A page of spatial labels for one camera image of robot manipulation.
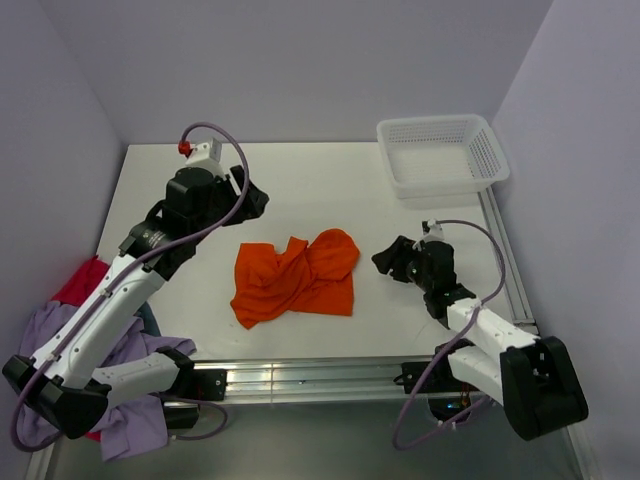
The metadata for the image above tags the white perforated plastic basket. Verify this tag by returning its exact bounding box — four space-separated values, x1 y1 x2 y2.
376 114 510 199

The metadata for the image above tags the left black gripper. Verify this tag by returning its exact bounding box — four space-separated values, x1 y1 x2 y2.
191 165 268 241

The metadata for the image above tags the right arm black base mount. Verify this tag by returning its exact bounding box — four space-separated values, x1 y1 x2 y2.
397 344 476 416

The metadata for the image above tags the orange t shirt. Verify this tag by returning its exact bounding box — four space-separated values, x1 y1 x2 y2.
230 229 360 330

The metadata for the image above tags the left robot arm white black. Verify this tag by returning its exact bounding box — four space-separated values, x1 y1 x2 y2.
2 166 269 439

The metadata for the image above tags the aluminium front rail frame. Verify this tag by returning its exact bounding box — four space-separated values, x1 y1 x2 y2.
27 357 600 479

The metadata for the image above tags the red t shirt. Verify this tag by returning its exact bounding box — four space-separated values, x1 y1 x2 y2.
51 256 109 307

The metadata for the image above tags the lavender t shirt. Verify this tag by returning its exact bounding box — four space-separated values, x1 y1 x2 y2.
17 299 197 462

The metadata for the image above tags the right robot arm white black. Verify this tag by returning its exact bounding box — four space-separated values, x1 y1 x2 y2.
372 236 589 440

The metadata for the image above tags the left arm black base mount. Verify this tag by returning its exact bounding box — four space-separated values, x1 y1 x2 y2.
161 368 227 436

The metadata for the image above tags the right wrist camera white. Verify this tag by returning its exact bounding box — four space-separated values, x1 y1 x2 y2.
421 219 445 243

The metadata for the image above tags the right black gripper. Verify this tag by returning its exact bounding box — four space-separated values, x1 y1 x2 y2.
371 235 433 293

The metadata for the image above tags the teal blue t shirt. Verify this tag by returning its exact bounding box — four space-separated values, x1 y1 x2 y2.
136 302 161 337

